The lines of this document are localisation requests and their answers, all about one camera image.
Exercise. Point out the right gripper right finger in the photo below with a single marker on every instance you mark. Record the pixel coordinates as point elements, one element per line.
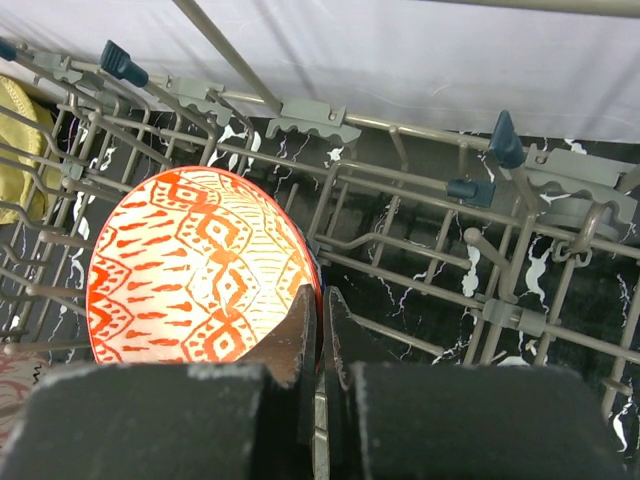
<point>388,419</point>

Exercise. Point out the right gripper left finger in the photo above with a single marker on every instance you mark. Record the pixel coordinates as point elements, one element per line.
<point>250,419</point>

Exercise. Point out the red patterned bowl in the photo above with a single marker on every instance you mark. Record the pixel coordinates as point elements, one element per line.
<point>195,264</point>

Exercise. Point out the pink skull pattern mug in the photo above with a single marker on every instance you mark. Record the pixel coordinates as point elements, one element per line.
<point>22,368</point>

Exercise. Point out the olive green cloth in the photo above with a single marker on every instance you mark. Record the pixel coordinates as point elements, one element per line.
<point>16,184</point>

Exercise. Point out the grey wire dish rack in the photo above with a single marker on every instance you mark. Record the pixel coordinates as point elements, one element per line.
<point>468,177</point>

